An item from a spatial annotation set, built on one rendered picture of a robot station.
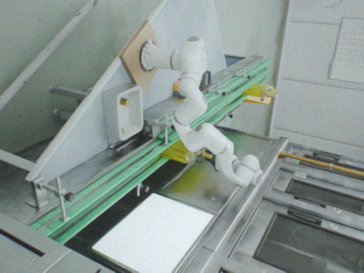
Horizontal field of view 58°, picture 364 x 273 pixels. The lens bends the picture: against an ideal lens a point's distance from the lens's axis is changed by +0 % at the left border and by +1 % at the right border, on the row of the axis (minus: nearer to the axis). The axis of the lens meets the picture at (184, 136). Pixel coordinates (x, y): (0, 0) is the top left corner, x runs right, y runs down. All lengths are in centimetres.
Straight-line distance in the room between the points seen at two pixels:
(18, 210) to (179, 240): 58
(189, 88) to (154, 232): 58
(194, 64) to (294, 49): 613
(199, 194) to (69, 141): 63
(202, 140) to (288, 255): 55
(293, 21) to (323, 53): 88
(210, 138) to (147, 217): 44
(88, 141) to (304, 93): 647
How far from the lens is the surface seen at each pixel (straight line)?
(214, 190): 158
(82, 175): 138
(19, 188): 179
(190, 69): 137
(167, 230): 135
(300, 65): 745
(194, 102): 124
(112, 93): 143
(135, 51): 158
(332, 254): 146
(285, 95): 766
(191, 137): 127
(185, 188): 158
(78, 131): 141
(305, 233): 151
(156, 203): 148
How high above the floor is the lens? 172
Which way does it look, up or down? 26 degrees down
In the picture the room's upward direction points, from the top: 105 degrees clockwise
